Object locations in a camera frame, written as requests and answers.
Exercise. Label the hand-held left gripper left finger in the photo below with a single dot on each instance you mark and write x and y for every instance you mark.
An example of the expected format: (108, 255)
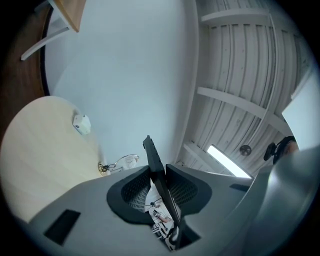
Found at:
(117, 197)

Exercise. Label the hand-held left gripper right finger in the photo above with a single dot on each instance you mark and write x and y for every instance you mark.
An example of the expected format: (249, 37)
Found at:
(197, 193)

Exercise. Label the black keyboard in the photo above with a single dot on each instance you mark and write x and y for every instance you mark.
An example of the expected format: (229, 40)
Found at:
(158, 170)

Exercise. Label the rectangular ceiling light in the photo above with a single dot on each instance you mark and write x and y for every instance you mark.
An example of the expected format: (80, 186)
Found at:
(227, 162)

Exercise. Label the round ceiling fixture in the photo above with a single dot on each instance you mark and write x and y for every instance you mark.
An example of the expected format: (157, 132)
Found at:
(245, 150)

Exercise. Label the white plastic box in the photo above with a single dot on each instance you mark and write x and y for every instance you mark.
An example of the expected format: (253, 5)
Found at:
(82, 123)

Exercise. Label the white flat panel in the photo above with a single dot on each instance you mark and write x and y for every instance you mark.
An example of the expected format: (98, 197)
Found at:
(305, 115)

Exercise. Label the wooden table with white legs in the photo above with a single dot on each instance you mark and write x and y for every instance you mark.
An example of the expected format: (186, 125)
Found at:
(71, 12)

